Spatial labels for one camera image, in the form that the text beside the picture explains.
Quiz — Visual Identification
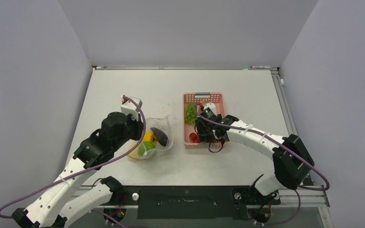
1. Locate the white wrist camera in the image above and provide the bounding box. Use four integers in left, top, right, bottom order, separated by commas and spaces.
202, 102, 218, 115
121, 97, 143, 121

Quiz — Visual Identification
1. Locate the red strawberries pile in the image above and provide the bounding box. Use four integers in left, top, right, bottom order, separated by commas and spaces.
189, 133, 217, 143

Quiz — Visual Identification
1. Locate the pink plastic basket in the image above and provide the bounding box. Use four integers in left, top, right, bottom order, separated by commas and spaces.
183, 92, 225, 149

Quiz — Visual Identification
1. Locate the green round fruit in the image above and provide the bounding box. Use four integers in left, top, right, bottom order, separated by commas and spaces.
138, 141, 156, 158

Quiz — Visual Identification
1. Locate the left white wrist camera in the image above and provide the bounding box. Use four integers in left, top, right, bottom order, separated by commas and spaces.
121, 97, 143, 121

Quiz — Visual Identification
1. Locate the clear zip top bag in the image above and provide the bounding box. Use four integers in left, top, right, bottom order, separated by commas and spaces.
127, 115, 174, 160

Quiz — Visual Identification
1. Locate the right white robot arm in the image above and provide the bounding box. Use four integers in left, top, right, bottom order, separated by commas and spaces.
194, 108, 314, 203

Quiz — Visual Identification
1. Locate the yellow bell pepper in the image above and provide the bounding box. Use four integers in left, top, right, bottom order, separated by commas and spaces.
127, 131, 157, 160

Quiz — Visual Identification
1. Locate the green grapes bunch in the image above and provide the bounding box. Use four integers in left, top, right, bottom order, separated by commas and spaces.
184, 102, 198, 125

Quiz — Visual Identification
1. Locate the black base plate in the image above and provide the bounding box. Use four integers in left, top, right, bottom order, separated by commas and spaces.
103, 186, 281, 220

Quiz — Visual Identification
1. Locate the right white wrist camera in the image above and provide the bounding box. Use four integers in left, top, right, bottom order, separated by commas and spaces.
202, 102, 218, 115

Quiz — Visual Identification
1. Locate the purple eggplant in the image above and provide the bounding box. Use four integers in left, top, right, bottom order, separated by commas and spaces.
150, 127, 168, 147

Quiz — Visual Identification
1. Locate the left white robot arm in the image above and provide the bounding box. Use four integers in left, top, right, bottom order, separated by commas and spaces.
11, 109, 145, 228

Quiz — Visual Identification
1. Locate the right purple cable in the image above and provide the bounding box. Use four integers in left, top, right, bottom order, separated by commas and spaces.
192, 102, 330, 192

